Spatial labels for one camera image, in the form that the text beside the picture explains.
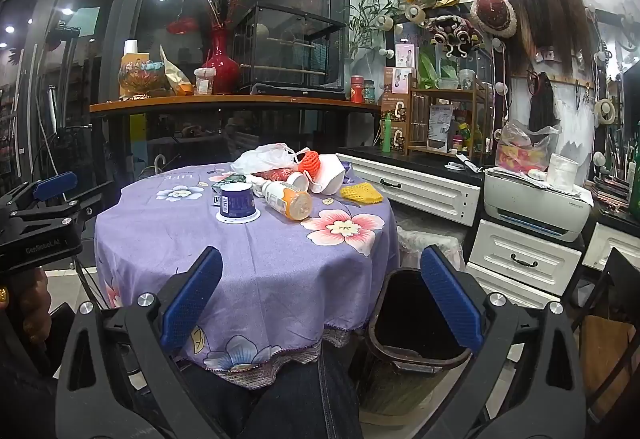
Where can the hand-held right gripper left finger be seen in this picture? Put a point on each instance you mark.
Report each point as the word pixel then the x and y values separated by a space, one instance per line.
pixel 192 299

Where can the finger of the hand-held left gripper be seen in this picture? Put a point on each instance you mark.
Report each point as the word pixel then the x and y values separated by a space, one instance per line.
pixel 55 184
pixel 65 211

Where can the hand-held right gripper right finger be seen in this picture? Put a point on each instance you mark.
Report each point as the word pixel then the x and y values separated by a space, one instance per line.
pixel 450 299

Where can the dark brown trash bin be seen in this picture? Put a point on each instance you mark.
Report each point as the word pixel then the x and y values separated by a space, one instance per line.
pixel 410 319

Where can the blue yogurt cup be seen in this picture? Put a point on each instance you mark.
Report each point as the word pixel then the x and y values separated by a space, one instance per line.
pixel 237 201

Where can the green packet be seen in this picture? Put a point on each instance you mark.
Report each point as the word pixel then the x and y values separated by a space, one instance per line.
pixel 227 181

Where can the yellow foam net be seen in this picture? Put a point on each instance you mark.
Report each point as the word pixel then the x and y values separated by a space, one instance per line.
pixel 361 194

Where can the white bottle orange label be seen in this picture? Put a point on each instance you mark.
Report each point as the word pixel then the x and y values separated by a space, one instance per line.
pixel 290 201

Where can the red snack packet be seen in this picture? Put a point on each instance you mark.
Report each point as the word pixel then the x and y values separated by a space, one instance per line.
pixel 275 174

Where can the small white cup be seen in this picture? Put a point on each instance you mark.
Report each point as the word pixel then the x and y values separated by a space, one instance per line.
pixel 297 181

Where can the snack wrappers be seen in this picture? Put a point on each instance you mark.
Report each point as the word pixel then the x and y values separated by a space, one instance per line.
pixel 262 156

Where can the orange foam net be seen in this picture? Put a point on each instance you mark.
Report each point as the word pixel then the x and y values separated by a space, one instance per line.
pixel 310 162

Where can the person's left hand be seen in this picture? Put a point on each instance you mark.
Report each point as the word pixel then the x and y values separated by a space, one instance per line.
pixel 27 314

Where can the white middle drawer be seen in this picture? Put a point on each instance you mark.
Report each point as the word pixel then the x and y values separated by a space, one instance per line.
pixel 505 291

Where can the lace covered stool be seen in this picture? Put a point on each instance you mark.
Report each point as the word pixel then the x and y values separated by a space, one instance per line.
pixel 430 239

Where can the white drawer under printer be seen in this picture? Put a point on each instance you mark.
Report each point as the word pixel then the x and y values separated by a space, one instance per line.
pixel 525 254

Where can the purple floral tablecloth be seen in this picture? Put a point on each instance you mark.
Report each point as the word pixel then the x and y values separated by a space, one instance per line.
pixel 280 269

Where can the wide white drawer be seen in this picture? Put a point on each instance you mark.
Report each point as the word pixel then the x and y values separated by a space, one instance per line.
pixel 415 189

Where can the white printer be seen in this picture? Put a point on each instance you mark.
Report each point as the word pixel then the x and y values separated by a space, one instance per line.
pixel 535 206

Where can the wrapped gift basket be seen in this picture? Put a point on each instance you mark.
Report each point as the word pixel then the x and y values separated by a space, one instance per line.
pixel 142 76

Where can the person's dark trouser leg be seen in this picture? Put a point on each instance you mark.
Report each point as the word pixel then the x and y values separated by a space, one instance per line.
pixel 290 404

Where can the yellow snack bag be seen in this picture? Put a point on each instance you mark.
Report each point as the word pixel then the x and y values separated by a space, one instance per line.
pixel 175 76

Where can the white desk drawer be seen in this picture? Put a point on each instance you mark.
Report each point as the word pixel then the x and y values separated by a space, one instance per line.
pixel 607 246

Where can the clear bag of snacks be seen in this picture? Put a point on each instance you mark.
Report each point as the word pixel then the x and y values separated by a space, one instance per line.
pixel 525 149

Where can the white tissue roll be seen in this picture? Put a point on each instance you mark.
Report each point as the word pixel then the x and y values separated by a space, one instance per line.
pixel 562 171

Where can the green bottle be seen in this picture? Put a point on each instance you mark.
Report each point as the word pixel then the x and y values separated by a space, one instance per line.
pixel 386 134

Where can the wooden rack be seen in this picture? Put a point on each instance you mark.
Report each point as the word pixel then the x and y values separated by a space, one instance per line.
pixel 450 119

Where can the wooden counter shelf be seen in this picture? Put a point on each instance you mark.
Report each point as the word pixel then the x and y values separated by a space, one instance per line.
pixel 225 103

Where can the stack of brown boxes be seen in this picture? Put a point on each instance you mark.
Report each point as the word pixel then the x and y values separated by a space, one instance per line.
pixel 397 109

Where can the red vase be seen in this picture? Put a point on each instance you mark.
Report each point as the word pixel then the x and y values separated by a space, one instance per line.
pixel 221 66

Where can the black wig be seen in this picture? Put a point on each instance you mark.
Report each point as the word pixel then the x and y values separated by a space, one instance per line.
pixel 542 104

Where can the teal jar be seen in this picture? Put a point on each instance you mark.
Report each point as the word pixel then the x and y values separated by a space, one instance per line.
pixel 369 91

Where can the pink box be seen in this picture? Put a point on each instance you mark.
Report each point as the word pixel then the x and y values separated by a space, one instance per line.
pixel 405 55

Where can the ornate headdress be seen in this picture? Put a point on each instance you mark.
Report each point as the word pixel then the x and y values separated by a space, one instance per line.
pixel 455 36

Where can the glass cage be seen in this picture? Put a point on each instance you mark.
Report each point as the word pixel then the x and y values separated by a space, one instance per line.
pixel 290 49

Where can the red fur hat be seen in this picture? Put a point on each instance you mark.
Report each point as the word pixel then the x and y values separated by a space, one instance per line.
pixel 494 14

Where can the green leafy plant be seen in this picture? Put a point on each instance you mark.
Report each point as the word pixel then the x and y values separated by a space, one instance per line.
pixel 372 14

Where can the hanging brown hair wigs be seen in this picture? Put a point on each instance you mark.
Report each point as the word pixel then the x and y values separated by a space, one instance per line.
pixel 545 14

